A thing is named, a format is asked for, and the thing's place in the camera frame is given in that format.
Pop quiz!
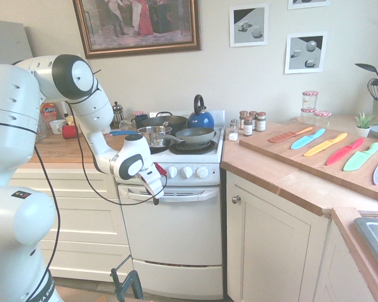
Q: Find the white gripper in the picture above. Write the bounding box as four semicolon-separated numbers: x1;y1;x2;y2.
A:
137;169;164;206

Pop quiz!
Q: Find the white oven door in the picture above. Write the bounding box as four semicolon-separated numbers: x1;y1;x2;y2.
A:
117;184;223;267

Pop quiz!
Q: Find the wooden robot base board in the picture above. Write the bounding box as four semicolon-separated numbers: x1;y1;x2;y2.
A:
55;284;114;302

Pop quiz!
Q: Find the black coil burner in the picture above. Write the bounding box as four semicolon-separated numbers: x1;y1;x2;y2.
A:
149;143;173;155
169;140;219;155

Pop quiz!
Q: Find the white electric stove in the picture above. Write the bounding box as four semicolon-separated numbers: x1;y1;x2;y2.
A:
116;109;226;301

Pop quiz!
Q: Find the stainless steel pot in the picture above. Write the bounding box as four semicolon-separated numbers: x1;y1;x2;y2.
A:
137;125;174;147

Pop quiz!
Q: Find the cream cabinet drawer front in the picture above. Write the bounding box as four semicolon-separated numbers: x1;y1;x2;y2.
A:
40;243;134;281
43;201;129;245
9;177;116;202

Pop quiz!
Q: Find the grey frying pan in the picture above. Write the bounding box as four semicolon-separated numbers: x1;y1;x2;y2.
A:
156;127;216;145

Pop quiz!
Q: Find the black wok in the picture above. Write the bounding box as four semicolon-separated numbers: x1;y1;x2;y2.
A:
140;111;189;133

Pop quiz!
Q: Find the dark blue mug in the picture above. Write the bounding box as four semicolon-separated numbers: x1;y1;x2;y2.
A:
131;114;149;129

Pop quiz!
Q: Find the white stove bottom drawer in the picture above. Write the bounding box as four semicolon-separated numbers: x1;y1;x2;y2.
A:
132;258;224;301

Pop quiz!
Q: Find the black clamp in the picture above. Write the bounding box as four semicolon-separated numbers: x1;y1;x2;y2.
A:
110;254;144;299

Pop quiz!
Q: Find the glass french press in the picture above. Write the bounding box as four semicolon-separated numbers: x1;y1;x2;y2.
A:
112;101;125;130

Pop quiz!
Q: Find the glass salt shaker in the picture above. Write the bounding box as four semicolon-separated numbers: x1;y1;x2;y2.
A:
228;119;239;142

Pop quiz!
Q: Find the red mug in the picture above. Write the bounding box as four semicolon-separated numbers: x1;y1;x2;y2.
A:
62;125;79;140

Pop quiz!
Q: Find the white cup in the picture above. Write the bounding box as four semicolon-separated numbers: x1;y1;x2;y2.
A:
49;119;67;135

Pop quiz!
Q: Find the cream corner cabinet door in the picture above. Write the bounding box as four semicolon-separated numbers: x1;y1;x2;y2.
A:
226;171;331;302

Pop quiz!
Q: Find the orange food box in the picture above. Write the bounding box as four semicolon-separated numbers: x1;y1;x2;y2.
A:
40;102;57;122

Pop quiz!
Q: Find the orange red sheathed knife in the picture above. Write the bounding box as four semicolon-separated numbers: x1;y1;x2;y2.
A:
267;126;313;144

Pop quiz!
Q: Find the large wooden cutting board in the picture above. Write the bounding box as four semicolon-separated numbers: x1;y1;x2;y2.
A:
238;121;378;204

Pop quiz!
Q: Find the blue sheathed knife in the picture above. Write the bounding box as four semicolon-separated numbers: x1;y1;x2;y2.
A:
290;128;326;150

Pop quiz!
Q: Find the yellow sheathed knife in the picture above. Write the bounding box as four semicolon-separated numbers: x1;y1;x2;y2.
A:
303;132;348;157

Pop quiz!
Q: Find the cream sink cabinet door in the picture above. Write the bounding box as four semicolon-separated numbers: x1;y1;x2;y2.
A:
321;220;375;302

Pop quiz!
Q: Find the grey geometric shapes print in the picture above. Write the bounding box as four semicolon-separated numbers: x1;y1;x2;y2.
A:
284;31;328;75
229;3;270;48
287;0;331;10

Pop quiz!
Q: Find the green sheathed knife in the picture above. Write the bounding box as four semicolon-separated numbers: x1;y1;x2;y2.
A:
343;142;378;172

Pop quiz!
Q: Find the grey flat panel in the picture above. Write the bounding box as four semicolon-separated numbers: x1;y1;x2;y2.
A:
0;18;35;69

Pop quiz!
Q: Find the succulent in white pot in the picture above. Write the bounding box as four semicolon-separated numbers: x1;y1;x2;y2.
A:
353;112;377;138

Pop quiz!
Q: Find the steel kitchen sink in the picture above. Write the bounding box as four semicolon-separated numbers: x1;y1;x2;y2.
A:
353;216;378;277

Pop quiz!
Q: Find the metal whisk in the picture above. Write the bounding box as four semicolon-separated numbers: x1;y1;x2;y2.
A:
367;77;378;101

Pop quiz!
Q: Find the black cooking spoon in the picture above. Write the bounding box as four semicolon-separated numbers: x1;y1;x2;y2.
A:
355;63;378;101

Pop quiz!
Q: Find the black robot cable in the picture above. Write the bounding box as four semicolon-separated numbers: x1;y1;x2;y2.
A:
0;69;168;302

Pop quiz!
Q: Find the blue kettle black handle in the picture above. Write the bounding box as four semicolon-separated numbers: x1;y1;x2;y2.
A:
187;94;215;129

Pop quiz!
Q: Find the framed painting gold frame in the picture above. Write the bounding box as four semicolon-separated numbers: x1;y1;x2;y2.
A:
72;0;202;60

